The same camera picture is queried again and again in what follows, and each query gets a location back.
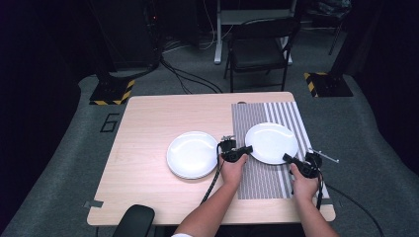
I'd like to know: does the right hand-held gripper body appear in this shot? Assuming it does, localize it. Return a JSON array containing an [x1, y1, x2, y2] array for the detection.
[[295, 149, 340, 180]]

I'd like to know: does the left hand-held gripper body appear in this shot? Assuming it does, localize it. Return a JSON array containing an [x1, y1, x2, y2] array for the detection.
[[216, 135, 243, 162]]

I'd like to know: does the white round plate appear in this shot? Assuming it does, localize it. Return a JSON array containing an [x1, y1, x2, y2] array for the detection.
[[169, 169, 215, 181], [166, 130, 220, 178], [244, 121, 299, 166]]

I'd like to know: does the person's left hand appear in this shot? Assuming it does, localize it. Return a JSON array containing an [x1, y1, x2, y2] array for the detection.
[[218, 155, 249, 189]]

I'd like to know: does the person's right hand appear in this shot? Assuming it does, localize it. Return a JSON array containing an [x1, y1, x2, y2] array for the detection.
[[290, 163, 320, 201]]

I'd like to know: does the grey white striped placemat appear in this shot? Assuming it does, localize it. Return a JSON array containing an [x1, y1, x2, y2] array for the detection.
[[230, 101, 330, 200]]

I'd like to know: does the grey tape piece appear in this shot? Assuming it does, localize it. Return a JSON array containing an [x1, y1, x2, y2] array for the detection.
[[320, 197, 342, 208], [82, 199, 105, 210]]

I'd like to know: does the black yellow striped stand base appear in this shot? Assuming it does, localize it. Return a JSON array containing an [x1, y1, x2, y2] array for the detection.
[[89, 78, 136, 107], [303, 72, 354, 99]]

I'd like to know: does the black folding chair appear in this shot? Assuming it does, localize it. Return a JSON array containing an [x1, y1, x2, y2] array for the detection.
[[223, 17, 301, 93]]

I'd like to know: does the black chair armrest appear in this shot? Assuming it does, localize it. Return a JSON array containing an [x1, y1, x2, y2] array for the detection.
[[112, 203, 156, 237]]

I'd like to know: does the black tape floor number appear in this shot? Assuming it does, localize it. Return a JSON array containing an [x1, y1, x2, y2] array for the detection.
[[100, 113, 121, 133]]

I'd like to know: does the dark chair with clutter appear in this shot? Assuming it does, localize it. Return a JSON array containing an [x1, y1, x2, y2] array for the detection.
[[304, 0, 352, 56]]

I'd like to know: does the dark equipment tower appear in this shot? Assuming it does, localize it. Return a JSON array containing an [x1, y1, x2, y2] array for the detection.
[[88, 0, 163, 74]]

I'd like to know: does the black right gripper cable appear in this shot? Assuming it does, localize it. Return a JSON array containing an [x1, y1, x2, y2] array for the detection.
[[315, 171, 326, 211]]

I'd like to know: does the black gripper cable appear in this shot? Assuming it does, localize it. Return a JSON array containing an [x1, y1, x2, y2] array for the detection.
[[201, 143, 225, 205], [315, 171, 326, 211]]

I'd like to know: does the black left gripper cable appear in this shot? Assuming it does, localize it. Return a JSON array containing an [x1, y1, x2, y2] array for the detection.
[[201, 143, 225, 205]]

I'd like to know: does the thin black floor cable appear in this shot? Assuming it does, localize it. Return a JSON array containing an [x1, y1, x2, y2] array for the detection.
[[325, 184, 385, 237]]

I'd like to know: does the bundle of black floor cables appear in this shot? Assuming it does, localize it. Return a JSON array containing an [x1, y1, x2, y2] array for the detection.
[[159, 55, 223, 95]]

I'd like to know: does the white desk frame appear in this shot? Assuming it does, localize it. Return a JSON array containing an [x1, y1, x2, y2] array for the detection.
[[213, 0, 297, 65]]

